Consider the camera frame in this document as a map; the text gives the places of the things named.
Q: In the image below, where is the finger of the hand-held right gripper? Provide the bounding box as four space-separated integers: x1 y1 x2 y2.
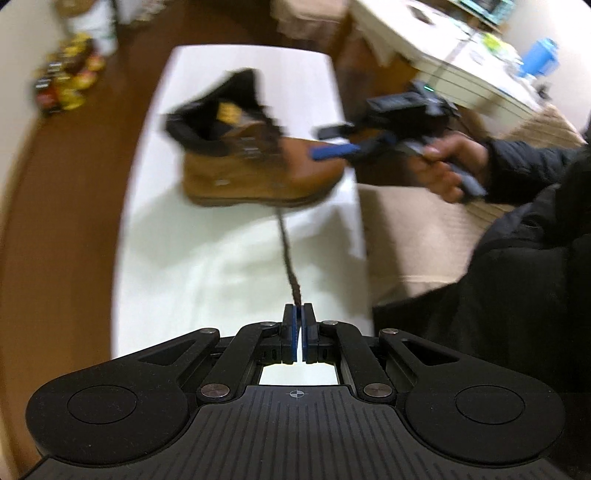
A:
310 142 365 163
315 123 356 140

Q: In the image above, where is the dark brown shoelace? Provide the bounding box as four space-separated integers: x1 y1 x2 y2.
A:
259 117 304 309

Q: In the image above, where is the group of cooking oil bottles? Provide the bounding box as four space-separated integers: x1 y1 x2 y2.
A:
32 32 106 117

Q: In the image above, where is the person's black clothing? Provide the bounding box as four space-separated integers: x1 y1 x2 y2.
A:
373 152 591 480

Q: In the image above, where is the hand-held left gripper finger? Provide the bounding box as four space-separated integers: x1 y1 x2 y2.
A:
139 305 301 407
301 302 455 407

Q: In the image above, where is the white side table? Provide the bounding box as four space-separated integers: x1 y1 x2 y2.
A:
348 0 543 123

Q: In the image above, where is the brown leather boot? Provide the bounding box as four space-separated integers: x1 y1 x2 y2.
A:
164 68 347 208

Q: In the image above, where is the person's right forearm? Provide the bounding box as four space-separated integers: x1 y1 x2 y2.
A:
482 136 591 208

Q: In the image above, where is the white plastic bucket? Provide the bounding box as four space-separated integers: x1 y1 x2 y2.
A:
81 0 119 57

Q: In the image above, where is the person's right hand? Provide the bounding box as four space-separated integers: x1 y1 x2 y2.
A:
411 130 491 204

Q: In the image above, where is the teal toaster oven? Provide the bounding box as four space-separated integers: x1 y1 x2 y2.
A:
455 0 514 25

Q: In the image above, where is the blue plastic jug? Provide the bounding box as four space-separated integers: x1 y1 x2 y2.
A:
519 38 560 79

